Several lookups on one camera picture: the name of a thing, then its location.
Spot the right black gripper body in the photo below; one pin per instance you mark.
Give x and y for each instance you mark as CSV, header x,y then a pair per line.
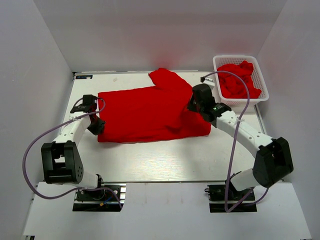
x,y
194,106

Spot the red t shirt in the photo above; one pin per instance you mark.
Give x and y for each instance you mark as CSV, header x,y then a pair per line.
x,y
149,114

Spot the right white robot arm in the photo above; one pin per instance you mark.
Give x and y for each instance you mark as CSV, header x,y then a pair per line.
x,y
272,157

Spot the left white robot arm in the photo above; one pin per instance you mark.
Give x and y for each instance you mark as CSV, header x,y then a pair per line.
x,y
61,159

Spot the red t shirts in basket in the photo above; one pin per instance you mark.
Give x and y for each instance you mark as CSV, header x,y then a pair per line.
x,y
231,87

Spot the blue label sticker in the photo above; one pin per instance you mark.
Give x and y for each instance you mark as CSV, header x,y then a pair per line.
x,y
83,77

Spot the white plastic basket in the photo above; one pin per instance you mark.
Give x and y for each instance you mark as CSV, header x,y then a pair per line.
x,y
257,78

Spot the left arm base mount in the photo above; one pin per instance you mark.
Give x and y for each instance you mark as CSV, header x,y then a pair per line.
x,y
101,200

